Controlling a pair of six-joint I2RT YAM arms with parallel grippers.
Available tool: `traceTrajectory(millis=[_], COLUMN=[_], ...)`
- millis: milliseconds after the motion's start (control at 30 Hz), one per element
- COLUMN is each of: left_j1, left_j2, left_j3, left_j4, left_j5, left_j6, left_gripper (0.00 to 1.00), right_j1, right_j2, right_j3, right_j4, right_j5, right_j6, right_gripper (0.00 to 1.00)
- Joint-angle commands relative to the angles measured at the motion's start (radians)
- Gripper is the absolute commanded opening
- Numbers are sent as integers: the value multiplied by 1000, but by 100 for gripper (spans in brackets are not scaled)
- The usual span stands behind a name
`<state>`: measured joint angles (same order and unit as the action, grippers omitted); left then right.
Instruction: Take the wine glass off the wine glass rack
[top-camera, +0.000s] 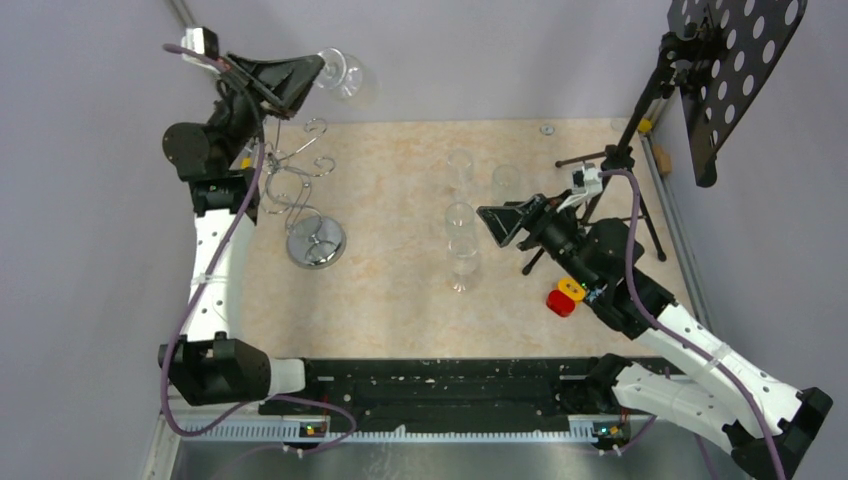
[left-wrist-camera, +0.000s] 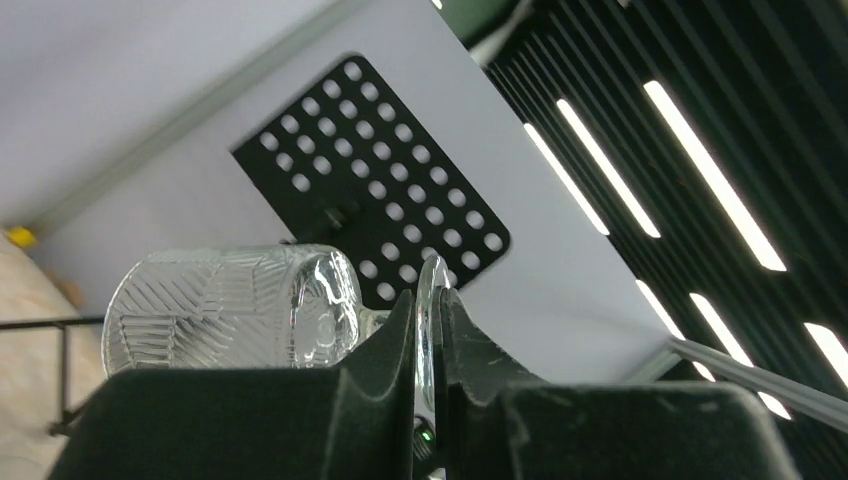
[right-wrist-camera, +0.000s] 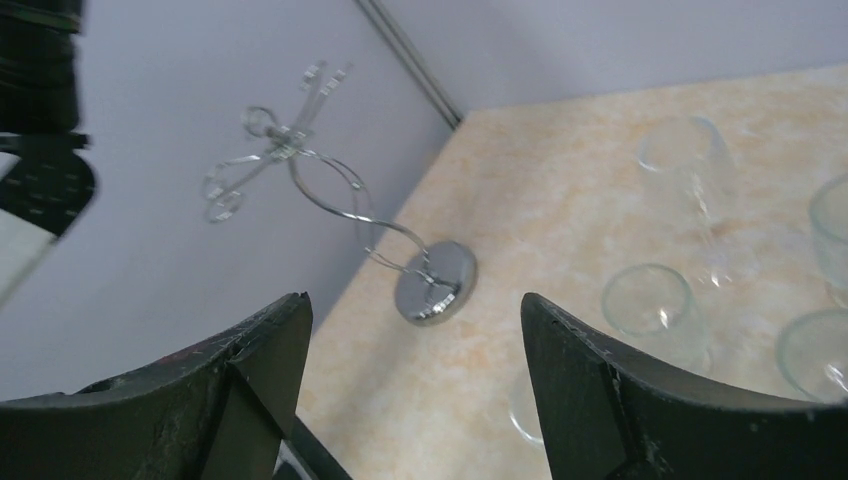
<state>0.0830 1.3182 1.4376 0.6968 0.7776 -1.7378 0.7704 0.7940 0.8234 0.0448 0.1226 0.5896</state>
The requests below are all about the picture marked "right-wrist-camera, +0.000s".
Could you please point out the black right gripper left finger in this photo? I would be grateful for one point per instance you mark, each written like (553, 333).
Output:
(218, 409)

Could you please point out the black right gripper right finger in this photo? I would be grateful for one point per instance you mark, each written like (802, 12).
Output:
(610, 411)

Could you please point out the cut pattern stemmed glass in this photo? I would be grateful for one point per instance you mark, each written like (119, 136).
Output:
(827, 213)
(811, 355)

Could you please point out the clear plain wine glass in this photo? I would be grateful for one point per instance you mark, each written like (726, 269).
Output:
(689, 182)

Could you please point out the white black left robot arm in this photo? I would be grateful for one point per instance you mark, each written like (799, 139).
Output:
(48, 185)

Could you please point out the chrome wine glass rack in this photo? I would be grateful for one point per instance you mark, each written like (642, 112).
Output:
(435, 280)

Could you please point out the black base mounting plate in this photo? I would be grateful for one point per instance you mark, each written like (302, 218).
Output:
(303, 456)

